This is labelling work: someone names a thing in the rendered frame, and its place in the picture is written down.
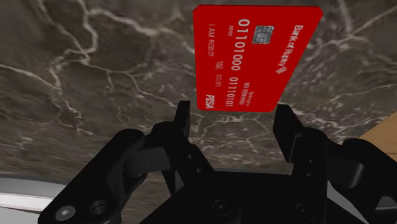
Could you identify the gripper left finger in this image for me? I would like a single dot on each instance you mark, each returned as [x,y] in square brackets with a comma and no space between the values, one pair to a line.
[130,161]

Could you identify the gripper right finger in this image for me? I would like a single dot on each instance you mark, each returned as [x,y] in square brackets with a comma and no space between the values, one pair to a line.
[313,155]

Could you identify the silver sink basin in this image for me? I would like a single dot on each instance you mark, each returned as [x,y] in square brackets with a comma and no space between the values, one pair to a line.
[24,198]

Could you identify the red bank card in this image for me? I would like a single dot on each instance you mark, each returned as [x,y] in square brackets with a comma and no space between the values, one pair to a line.
[248,59]

